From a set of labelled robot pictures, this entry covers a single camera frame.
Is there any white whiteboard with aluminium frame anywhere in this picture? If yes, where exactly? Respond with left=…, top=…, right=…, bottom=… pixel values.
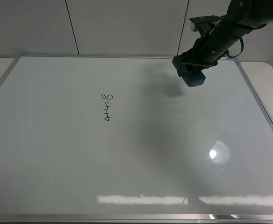
left=0, top=56, right=273, bottom=224

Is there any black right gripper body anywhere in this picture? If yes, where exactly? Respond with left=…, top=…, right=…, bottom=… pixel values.
left=182, top=17, right=244, bottom=68

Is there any blue board eraser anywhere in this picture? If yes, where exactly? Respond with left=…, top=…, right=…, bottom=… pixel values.
left=182, top=70, right=206, bottom=87

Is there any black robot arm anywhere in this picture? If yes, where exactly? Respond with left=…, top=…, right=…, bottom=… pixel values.
left=172, top=0, right=273, bottom=77

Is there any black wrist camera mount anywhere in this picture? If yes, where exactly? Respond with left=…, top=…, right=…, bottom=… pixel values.
left=189, top=15, right=224, bottom=36

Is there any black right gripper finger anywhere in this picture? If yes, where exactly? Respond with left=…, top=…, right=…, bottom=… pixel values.
left=172, top=56, right=194, bottom=77
left=197, top=61, right=218, bottom=70

